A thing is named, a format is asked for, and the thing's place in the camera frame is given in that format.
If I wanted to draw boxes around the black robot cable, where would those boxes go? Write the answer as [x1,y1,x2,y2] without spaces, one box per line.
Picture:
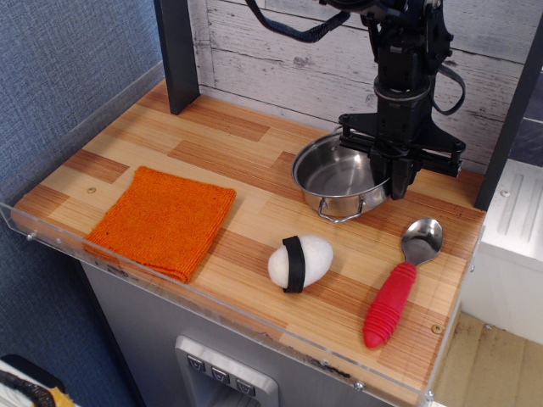
[244,0,352,44]

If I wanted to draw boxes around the orange knitted cloth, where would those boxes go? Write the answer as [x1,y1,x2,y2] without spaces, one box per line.
[85,166,237,283]

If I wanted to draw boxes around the white sushi toy black band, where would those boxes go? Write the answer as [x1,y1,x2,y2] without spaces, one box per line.
[267,235,333,293]

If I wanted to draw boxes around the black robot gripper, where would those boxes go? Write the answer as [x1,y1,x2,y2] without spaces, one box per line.
[339,92,465,200]

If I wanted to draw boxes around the clear acrylic table guard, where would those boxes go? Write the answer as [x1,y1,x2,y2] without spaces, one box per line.
[1,64,484,406]

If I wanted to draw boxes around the black vertical post right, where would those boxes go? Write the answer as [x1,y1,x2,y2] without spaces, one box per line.
[474,19,542,210]

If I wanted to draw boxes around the stainless steel pot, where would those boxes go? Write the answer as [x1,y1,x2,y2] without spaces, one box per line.
[291,131,390,224]

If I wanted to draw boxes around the yellow object bottom left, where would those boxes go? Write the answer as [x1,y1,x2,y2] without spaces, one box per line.
[48,387,77,407]

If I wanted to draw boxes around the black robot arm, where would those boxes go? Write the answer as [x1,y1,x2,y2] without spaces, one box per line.
[329,1,466,200]

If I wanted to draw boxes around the white toy sink unit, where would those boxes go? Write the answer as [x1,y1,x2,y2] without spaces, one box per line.
[461,159,542,343]

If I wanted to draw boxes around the grey toy fridge cabinet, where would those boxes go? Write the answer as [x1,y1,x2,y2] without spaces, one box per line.
[80,258,408,407]

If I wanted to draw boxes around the black vertical post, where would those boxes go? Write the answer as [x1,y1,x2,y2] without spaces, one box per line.
[154,0,200,114]
[474,19,542,210]

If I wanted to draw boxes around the black vertical post left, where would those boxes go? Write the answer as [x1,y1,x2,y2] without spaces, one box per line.
[154,0,200,114]

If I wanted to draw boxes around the red handled metal spoon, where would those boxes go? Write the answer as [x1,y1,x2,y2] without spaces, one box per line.
[362,218,443,348]

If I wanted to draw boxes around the black braided cable corner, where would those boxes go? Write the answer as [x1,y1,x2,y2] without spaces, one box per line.
[1,371,56,407]

